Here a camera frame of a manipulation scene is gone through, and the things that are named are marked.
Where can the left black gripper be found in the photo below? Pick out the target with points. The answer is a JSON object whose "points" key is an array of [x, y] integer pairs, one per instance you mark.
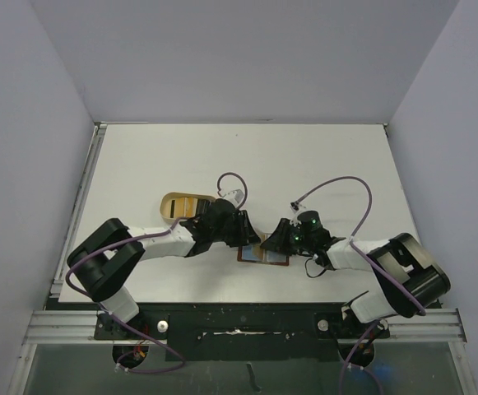
{"points": [[246, 235]]}

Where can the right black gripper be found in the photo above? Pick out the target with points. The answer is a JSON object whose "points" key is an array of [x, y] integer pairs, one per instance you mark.
{"points": [[284, 234]]}

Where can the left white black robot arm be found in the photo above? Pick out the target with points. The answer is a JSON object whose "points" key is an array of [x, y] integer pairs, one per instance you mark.
{"points": [[99, 267]]}

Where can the brown leather card holder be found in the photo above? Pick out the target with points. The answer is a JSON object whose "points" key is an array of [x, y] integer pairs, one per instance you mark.
{"points": [[265, 258]]}

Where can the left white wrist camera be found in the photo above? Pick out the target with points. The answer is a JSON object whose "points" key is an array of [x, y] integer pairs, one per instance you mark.
{"points": [[234, 196]]}

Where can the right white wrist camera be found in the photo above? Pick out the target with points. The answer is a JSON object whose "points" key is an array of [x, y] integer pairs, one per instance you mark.
{"points": [[297, 208]]}

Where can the beige oval tray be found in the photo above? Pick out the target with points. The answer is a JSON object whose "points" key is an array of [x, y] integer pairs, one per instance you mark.
{"points": [[165, 202]]}

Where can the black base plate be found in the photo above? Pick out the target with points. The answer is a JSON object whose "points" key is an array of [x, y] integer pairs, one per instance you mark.
{"points": [[250, 332]]}

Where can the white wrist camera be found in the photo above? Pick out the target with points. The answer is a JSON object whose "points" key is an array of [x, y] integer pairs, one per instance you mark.
{"points": [[234, 196], [297, 208]]}

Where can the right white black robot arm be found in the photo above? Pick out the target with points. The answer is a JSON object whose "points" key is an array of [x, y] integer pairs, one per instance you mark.
{"points": [[409, 278]]}

